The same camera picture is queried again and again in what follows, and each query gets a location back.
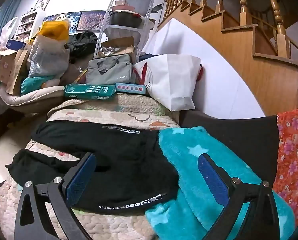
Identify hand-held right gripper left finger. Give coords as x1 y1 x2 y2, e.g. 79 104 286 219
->
14 152 97 240

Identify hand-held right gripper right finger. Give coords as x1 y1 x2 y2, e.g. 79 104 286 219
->
197 153 280 240

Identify black pants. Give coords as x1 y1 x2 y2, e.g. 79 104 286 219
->
5 122 180 217

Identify teal star fleece blanket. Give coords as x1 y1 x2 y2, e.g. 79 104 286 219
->
145 126 296 240

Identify black sofa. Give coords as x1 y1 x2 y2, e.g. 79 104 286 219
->
180 110 280 190

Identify heart print quilted blanket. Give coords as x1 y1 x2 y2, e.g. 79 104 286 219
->
0 94 182 240

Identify orange floral cloth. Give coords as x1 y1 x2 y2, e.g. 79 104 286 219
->
272 107 298 227

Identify green paper packet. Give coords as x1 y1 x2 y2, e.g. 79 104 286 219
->
64 84 116 100

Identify beige cushion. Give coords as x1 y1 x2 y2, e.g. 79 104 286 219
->
0 85 66 107

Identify light blue toy box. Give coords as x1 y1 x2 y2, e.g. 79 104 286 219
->
115 83 149 95

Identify teal cloth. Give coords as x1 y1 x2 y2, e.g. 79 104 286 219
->
21 76 52 95

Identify white paper bag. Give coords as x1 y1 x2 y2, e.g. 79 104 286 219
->
133 54 202 112

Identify wooden staircase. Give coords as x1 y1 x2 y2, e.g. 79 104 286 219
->
157 0 298 117

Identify grey laptop bag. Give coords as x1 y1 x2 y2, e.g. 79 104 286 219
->
85 54 136 85

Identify clear plastic bag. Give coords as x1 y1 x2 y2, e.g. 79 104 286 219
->
27 34 71 78

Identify cardboard box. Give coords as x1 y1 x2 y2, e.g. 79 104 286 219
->
0 49 30 95

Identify dark backpack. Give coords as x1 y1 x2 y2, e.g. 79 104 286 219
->
65 31 98 57

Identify white board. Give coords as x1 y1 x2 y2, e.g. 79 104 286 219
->
141 17 265 119

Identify yellow bag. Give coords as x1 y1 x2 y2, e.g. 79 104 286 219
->
38 21 69 42

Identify white bookshelf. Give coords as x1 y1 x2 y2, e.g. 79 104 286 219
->
14 10 46 42

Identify white plastic bag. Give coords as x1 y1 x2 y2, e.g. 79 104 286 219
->
0 17 19 45

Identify dark basin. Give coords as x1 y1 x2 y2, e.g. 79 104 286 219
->
109 11 142 27

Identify white metal shelf rack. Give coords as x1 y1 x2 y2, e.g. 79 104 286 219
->
93 0 156 63

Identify blue curtain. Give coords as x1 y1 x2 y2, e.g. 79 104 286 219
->
0 0 18 53

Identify wall poster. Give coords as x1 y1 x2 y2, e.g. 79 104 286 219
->
35 0 55 11
78 10 107 31

